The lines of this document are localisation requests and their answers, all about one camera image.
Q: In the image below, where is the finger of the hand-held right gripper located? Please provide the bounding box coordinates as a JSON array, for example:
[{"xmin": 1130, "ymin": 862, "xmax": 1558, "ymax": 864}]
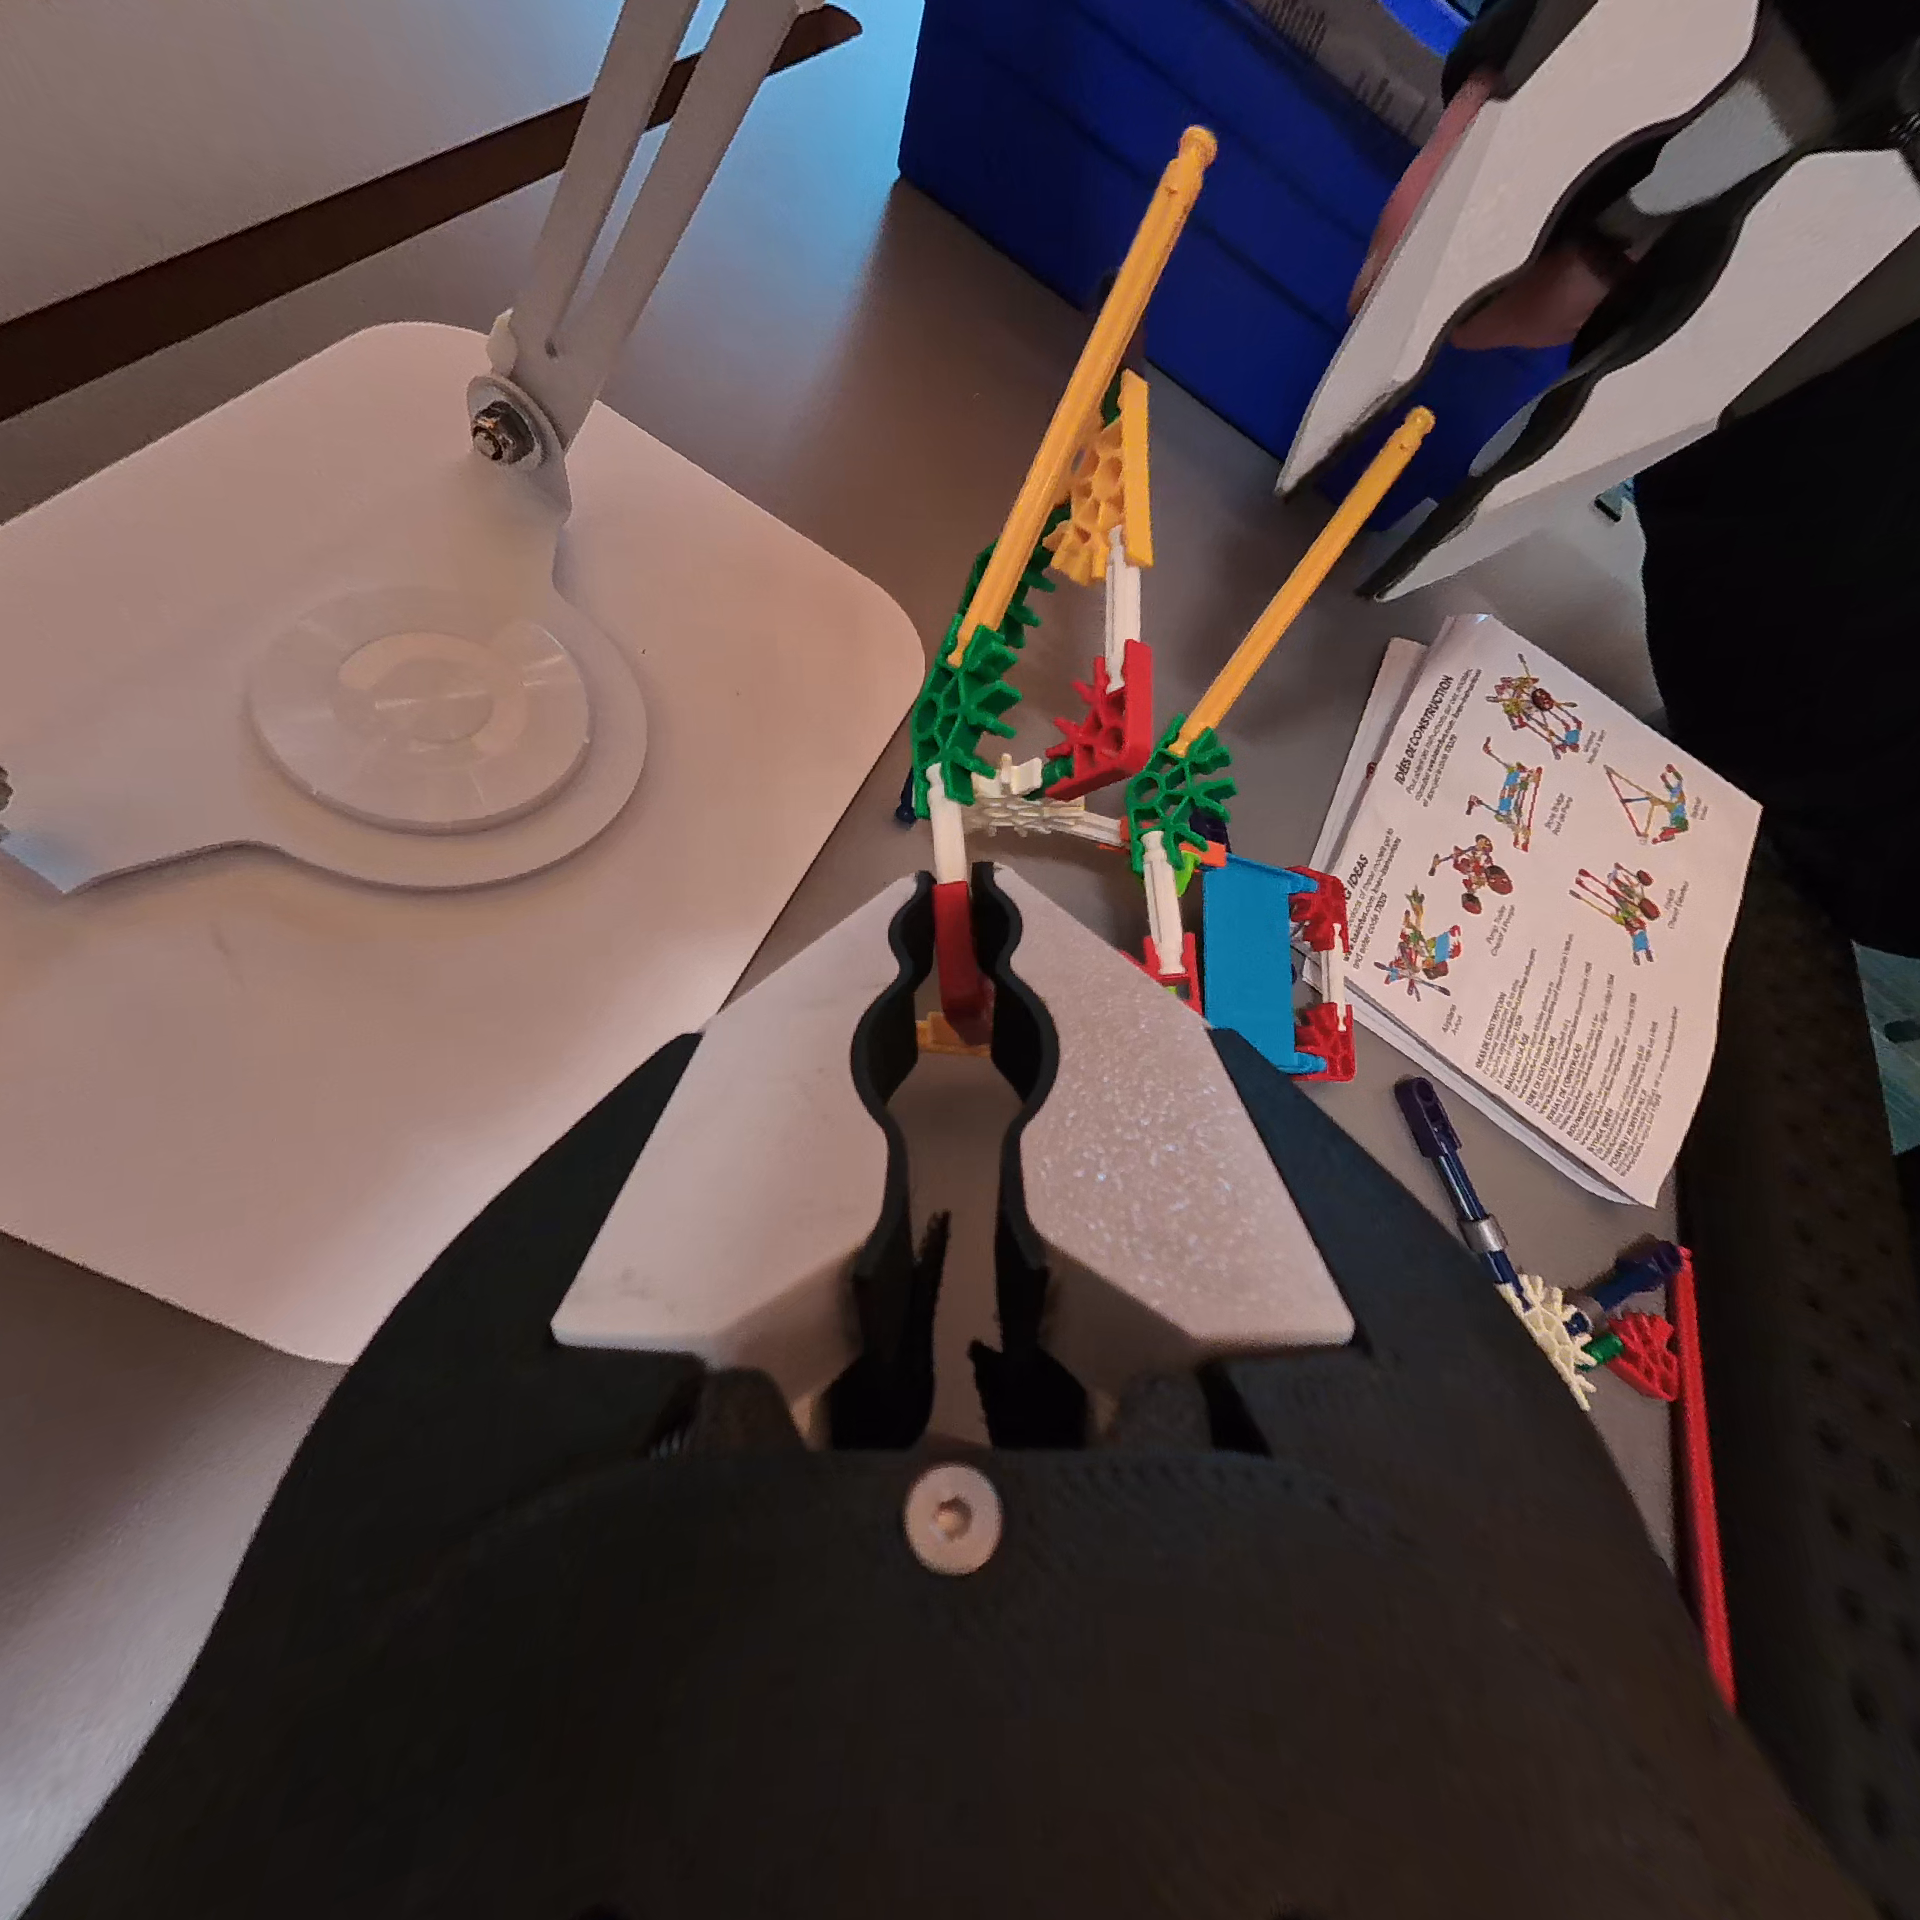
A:
[
  {"xmin": 1358, "ymin": 138, "xmax": 1920, "ymax": 605},
  {"xmin": 1275, "ymin": 0, "xmax": 1760, "ymax": 496}
]

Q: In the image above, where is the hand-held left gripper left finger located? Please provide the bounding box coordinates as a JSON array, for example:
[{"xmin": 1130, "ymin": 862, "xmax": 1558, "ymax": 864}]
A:
[{"xmin": 550, "ymin": 872, "xmax": 936, "ymax": 1444}]

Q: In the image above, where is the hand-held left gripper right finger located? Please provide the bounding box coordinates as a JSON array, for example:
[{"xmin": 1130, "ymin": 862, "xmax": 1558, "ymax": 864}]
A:
[{"xmin": 971, "ymin": 862, "xmax": 1361, "ymax": 1444}]

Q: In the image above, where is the colourful construction toy model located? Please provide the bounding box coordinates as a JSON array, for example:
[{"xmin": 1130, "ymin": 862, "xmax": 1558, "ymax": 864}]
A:
[{"xmin": 902, "ymin": 128, "xmax": 1439, "ymax": 1086}]

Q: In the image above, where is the person's right forearm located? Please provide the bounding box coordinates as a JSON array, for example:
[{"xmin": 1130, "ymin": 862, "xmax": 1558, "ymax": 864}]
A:
[{"xmin": 1634, "ymin": 314, "xmax": 1920, "ymax": 961}]

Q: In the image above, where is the person's right hand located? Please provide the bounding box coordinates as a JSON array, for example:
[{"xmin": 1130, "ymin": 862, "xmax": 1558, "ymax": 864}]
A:
[{"xmin": 1352, "ymin": 80, "xmax": 1619, "ymax": 356}]

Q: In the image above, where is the white printed booklet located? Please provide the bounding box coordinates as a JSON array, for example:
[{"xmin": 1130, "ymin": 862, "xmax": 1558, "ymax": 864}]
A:
[{"xmin": 1290, "ymin": 0, "xmax": 1470, "ymax": 145}]

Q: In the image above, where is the blue rod cross assembly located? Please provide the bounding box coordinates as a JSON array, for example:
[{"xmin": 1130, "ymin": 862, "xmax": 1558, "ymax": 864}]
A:
[{"xmin": 1394, "ymin": 1076, "xmax": 1681, "ymax": 1413}]

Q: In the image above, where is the white book stand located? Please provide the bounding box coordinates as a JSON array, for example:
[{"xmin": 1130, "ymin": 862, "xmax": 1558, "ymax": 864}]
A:
[{"xmin": 0, "ymin": 0, "xmax": 929, "ymax": 1366}]

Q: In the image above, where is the blue plastic box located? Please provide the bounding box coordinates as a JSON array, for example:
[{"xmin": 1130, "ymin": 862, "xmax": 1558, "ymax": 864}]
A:
[{"xmin": 897, "ymin": 0, "xmax": 1615, "ymax": 527}]

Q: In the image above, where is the illustrated toy leaflet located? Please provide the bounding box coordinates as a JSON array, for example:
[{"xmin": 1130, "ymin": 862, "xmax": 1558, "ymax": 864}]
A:
[{"xmin": 1329, "ymin": 612, "xmax": 1766, "ymax": 1208}]

